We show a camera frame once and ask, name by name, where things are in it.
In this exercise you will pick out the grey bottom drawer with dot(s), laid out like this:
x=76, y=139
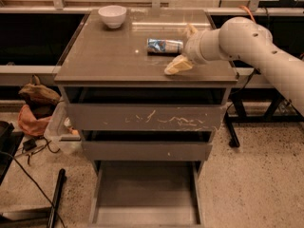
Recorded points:
x=146, y=194

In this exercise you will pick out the white ceramic bowl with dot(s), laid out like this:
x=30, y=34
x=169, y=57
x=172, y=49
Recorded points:
x=113, y=16

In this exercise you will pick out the grey top drawer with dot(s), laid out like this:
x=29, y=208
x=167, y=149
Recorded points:
x=124, y=117

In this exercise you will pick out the black power adapter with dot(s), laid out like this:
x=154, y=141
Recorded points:
x=29, y=144

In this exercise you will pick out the grey middle drawer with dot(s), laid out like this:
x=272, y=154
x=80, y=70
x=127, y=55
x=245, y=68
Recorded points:
x=114, y=145

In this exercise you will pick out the brown cloth bag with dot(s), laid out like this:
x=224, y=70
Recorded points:
x=34, y=93

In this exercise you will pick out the grey drawer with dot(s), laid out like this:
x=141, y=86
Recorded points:
x=146, y=194
x=124, y=117
x=114, y=145

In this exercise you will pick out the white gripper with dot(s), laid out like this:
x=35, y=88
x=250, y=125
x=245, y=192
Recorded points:
x=192, y=48

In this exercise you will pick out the grey drawer cabinet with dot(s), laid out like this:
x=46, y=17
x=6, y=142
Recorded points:
x=113, y=67

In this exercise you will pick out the orange cloth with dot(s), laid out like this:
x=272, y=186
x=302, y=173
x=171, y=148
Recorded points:
x=34, y=122

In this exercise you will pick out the silver blue redbull can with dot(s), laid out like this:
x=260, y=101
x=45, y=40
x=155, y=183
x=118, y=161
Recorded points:
x=164, y=46

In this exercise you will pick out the clear plastic container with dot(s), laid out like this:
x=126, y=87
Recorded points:
x=59, y=134

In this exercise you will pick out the black bin at left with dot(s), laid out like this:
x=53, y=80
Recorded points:
x=9, y=143

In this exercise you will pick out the black metal tube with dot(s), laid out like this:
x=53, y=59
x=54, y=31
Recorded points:
x=56, y=199

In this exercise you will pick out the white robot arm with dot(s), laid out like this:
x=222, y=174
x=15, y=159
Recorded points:
x=242, y=39

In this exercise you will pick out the black table leg frame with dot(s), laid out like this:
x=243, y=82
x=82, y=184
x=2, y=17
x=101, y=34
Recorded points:
x=278, y=111

